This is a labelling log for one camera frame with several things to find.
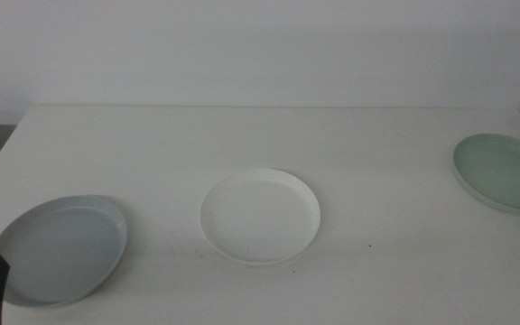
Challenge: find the green shallow bowl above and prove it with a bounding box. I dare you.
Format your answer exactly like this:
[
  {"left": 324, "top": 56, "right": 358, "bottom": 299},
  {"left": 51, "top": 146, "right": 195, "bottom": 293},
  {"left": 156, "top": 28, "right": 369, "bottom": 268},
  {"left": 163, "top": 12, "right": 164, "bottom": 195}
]
[{"left": 451, "top": 133, "right": 520, "bottom": 215}]

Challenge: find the white shallow bowl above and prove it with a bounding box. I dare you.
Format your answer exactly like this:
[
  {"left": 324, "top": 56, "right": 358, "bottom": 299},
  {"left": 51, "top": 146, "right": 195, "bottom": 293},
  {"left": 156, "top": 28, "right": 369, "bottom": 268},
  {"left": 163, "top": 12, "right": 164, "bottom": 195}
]
[{"left": 199, "top": 167, "right": 322, "bottom": 267}]

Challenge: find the grey shallow bowl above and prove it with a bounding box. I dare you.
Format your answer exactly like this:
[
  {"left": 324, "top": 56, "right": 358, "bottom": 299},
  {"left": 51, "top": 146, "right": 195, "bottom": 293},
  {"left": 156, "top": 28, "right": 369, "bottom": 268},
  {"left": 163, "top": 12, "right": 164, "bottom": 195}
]
[{"left": 0, "top": 194, "right": 129, "bottom": 308}]

